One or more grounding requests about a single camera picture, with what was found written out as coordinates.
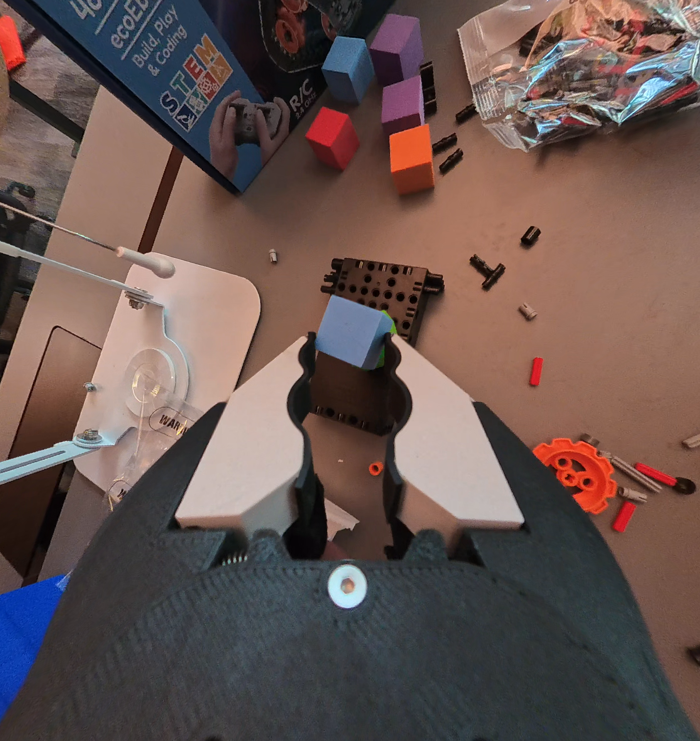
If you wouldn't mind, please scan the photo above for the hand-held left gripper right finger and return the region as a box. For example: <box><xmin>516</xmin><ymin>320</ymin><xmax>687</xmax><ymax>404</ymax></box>
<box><xmin>379</xmin><ymin>336</ymin><xmax>527</xmax><ymax>547</ymax></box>

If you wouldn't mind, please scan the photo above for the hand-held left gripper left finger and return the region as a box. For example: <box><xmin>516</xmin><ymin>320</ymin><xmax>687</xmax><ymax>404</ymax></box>
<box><xmin>174</xmin><ymin>334</ymin><xmax>328</xmax><ymax>547</ymax></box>

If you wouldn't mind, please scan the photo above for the green foam cube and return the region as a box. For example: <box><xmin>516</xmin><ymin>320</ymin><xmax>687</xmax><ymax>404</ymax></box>
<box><xmin>371</xmin><ymin>311</ymin><xmax>399</xmax><ymax>369</ymax></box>

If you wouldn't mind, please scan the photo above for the light blue foam cube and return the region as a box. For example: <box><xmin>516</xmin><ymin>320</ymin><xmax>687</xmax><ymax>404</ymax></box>
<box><xmin>316</xmin><ymin>298</ymin><xmax>395</xmax><ymax>371</ymax></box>

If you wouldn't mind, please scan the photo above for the orange foam cube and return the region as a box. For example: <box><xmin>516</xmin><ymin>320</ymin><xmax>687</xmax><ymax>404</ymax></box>
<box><xmin>389</xmin><ymin>124</ymin><xmax>436</xmax><ymax>195</ymax></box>

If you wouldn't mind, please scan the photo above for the red foam cube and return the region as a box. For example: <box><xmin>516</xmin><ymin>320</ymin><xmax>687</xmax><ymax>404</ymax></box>
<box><xmin>305</xmin><ymin>108</ymin><xmax>360</xmax><ymax>170</ymax></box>

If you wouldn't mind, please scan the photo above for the purple foam cube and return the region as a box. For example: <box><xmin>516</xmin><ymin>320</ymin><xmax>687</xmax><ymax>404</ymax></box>
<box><xmin>369</xmin><ymin>14</ymin><xmax>425</xmax><ymax>85</ymax></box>
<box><xmin>380</xmin><ymin>76</ymin><xmax>427</xmax><ymax>134</ymax></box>

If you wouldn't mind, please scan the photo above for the grey desk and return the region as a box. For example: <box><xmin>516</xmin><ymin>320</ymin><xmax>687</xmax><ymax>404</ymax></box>
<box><xmin>0</xmin><ymin>0</ymin><xmax>700</xmax><ymax>741</ymax></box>

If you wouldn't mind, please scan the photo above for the clear empty plastic bag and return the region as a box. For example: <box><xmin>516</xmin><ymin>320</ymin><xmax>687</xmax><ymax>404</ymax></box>
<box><xmin>105</xmin><ymin>336</ymin><xmax>203</xmax><ymax>501</ymax></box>

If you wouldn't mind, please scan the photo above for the orange plastic gear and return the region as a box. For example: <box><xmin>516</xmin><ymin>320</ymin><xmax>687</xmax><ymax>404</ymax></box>
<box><xmin>532</xmin><ymin>438</ymin><xmax>619</xmax><ymax>514</ymax></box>

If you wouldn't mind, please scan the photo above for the white book stand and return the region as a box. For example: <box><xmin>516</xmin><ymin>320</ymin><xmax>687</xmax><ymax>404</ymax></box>
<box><xmin>0</xmin><ymin>12</ymin><xmax>262</xmax><ymax>516</ymax></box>

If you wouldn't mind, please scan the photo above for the grey axle rod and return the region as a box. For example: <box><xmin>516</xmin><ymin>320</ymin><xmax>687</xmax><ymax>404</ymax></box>
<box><xmin>611</xmin><ymin>454</ymin><xmax>663</xmax><ymax>496</ymax></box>

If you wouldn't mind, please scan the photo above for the black T connector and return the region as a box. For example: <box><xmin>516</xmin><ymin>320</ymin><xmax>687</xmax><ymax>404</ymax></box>
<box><xmin>468</xmin><ymin>255</ymin><xmax>507</xmax><ymax>290</ymax></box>

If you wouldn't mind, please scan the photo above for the blue plastic bin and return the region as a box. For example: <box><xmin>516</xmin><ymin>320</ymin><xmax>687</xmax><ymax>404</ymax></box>
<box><xmin>0</xmin><ymin>576</ymin><xmax>68</xmax><ymax>741</ymax></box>

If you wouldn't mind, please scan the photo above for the blue robot kit box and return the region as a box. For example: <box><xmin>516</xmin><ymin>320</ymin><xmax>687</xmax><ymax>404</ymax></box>
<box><xmin>3</xmin><ymin>0</ymin><xmax>397</xmax><ymax>194</ymax></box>

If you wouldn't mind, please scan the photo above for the silver plastic parts bag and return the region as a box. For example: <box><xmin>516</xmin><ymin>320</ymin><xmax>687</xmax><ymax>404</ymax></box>
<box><xmin>458</xmin><ymin>0</ymin><xmax>700</xmax><ymax>151</ymax></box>

